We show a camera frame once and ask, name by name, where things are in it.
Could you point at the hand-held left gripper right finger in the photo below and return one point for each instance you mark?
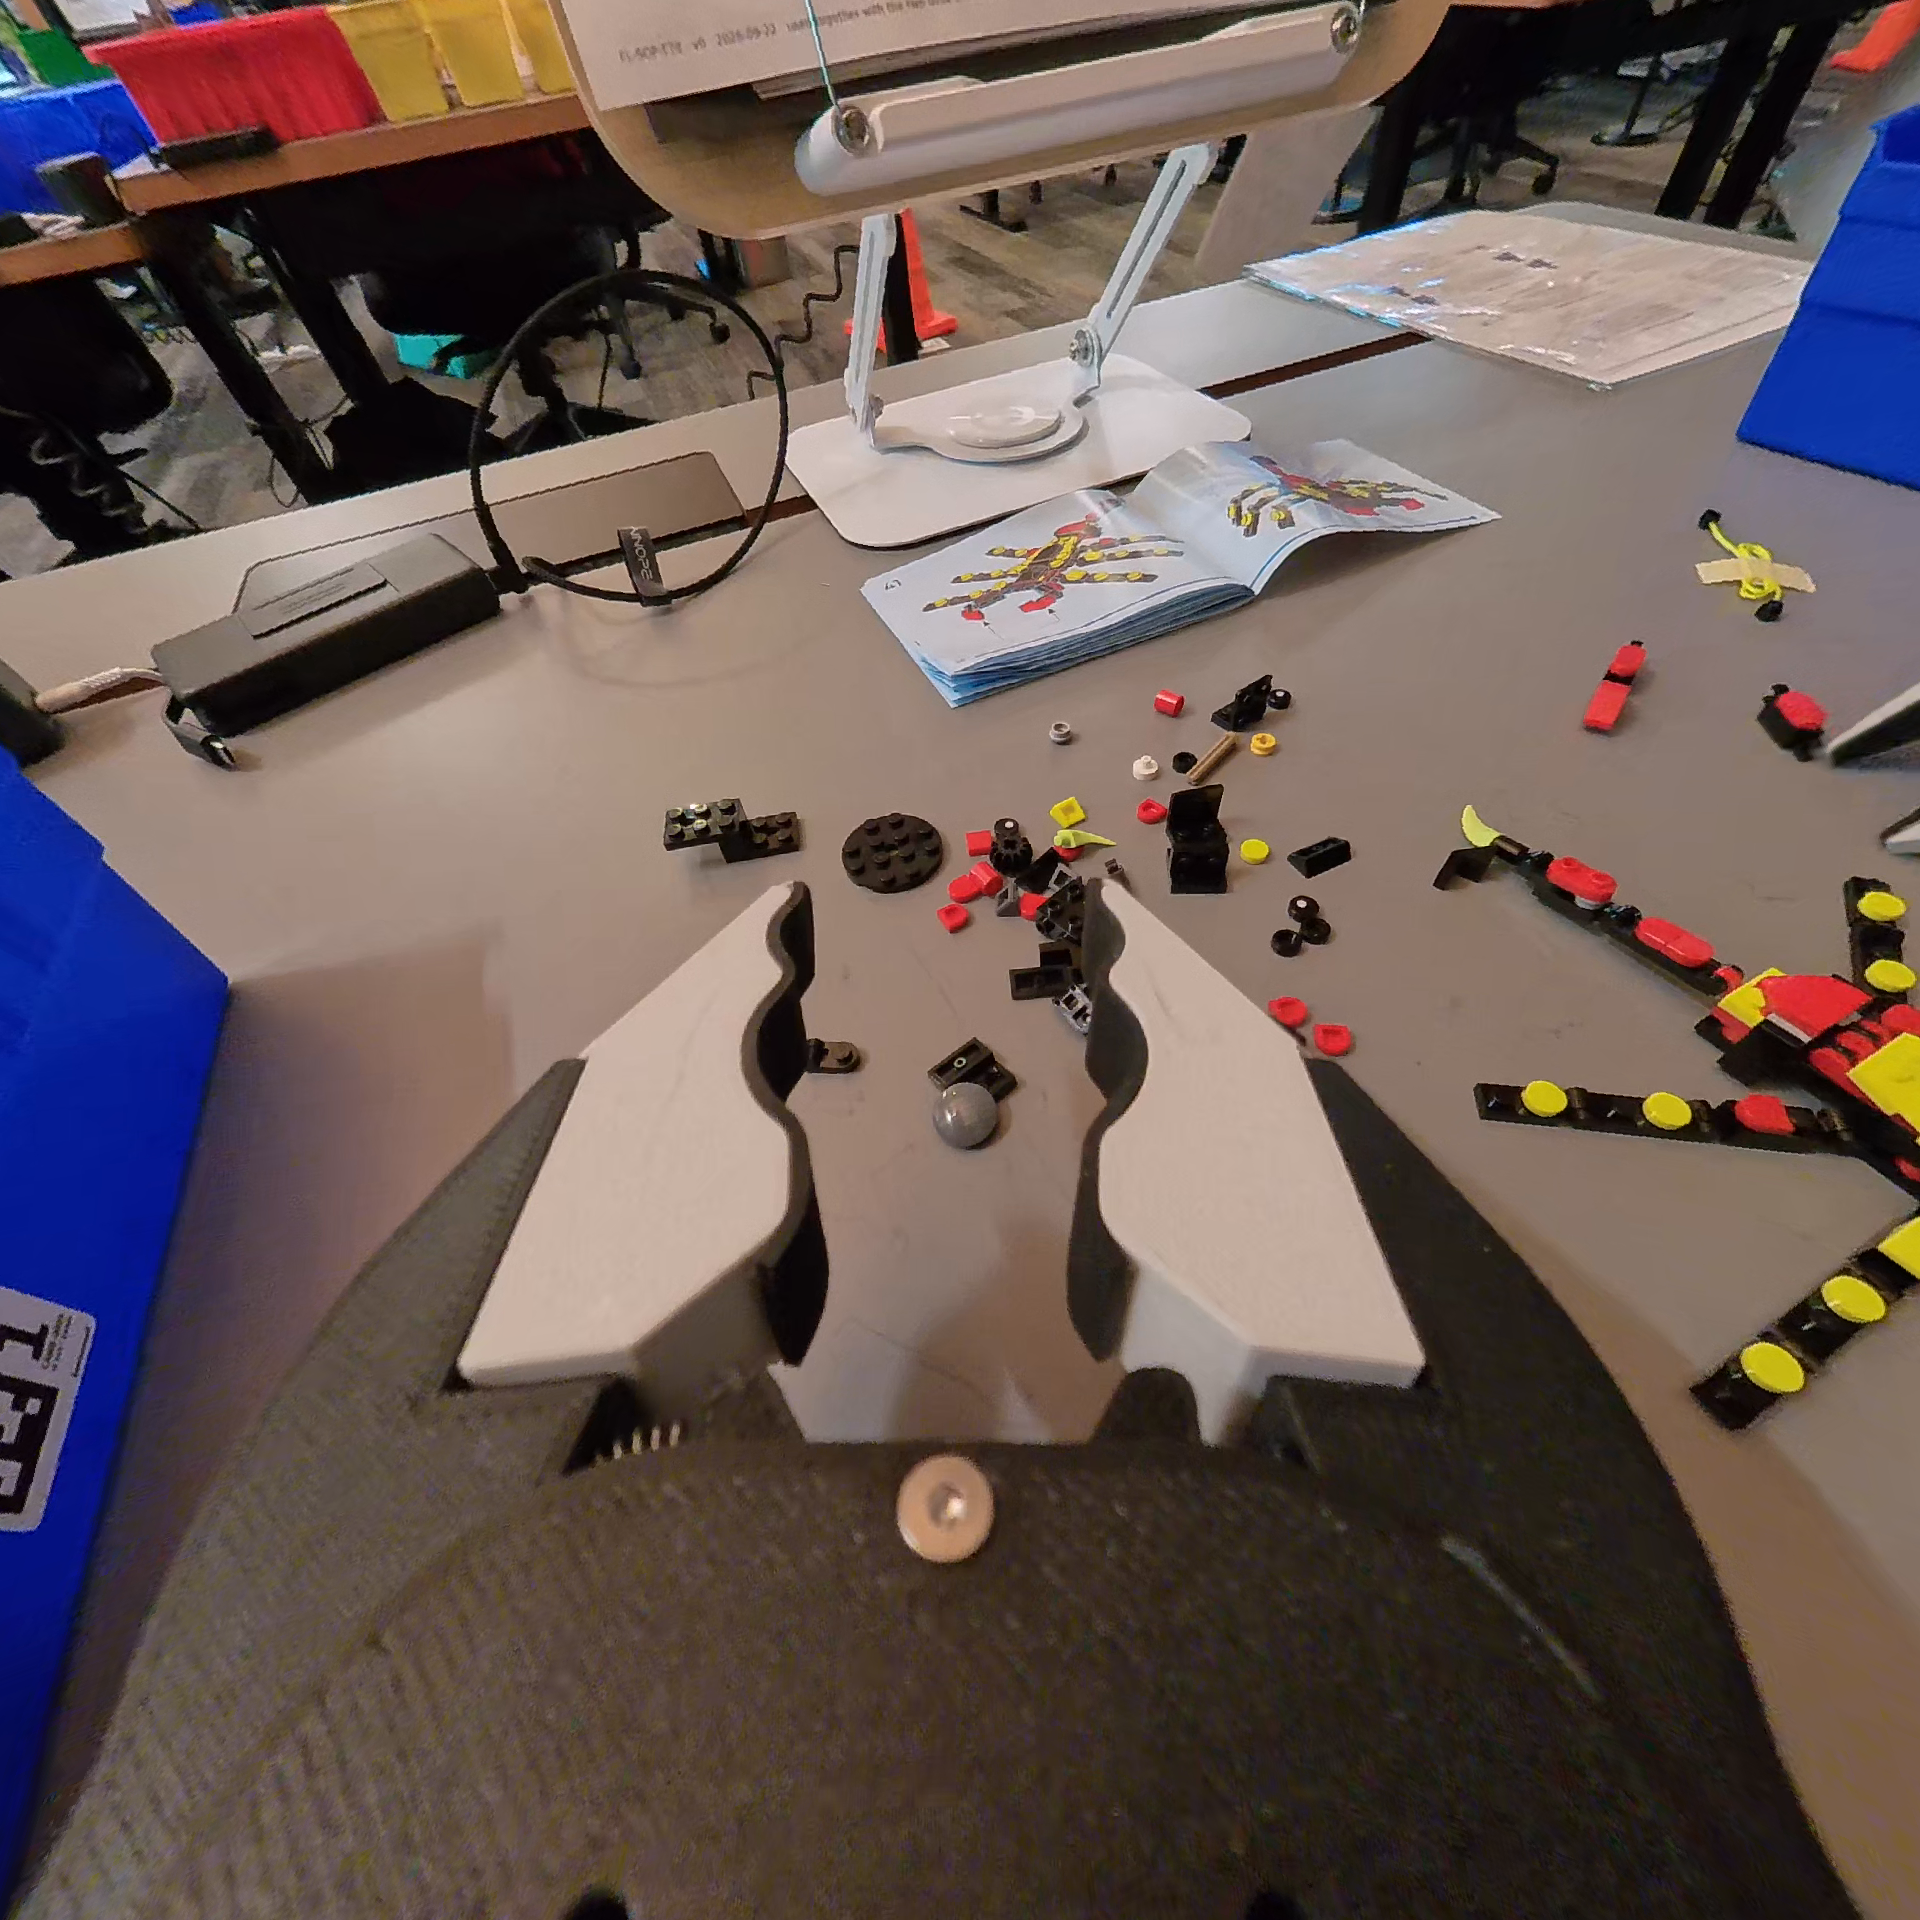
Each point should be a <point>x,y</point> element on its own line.
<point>1245,1201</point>

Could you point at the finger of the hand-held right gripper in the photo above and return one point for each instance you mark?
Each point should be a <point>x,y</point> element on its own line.
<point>1884,731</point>
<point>1906,839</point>

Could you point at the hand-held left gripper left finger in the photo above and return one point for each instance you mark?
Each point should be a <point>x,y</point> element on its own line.
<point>645,1201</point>

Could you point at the small black red lego assembly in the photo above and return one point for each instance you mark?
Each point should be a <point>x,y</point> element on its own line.
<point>1795,711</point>

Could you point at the black yellow lego scorpion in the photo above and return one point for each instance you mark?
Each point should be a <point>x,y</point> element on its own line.
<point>1799,1020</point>

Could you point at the red black lego claw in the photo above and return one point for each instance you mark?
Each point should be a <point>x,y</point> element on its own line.
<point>1613,699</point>

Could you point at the pile of lego pieces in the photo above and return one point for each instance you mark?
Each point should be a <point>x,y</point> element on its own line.
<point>1197,839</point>

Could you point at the lego instruction booklet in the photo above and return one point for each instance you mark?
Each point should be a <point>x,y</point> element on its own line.
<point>1080,599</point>

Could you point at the grey lego ball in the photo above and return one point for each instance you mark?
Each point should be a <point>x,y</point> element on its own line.
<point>967,1117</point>

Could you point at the small black lego plate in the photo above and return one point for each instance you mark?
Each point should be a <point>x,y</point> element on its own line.
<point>1320,857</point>

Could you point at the lime lego claw piece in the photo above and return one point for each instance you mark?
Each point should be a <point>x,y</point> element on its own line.
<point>1080,839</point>

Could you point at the black round lego plate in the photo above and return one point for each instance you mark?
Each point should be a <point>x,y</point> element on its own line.
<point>894,853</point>

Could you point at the tan lego axle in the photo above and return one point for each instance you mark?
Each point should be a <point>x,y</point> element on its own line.
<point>1211,760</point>

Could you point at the blue plastic bin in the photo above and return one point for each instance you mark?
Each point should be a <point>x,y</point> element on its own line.
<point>1845,346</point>

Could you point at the blue bin with printed tag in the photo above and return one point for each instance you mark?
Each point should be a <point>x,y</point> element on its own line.
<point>92,1125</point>

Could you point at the printed paper sheets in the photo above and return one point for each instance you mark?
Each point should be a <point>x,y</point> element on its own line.
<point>1531,294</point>

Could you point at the black power adapter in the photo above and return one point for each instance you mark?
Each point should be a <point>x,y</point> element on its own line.
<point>332,631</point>

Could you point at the white tablet stand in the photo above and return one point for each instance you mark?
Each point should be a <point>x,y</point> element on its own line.
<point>1021,480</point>

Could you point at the orange traffic cone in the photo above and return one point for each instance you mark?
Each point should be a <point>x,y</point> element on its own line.
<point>923,300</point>

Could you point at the wooden work table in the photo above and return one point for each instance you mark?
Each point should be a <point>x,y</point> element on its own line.
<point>376,144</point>

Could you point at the yellow storage bins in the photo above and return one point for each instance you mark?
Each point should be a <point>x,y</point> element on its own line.
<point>451,53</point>

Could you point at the red storage bin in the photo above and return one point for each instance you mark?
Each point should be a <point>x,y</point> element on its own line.
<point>240,69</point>

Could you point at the black lego bracket with pin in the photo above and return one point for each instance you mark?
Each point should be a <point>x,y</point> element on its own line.
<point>1242,704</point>

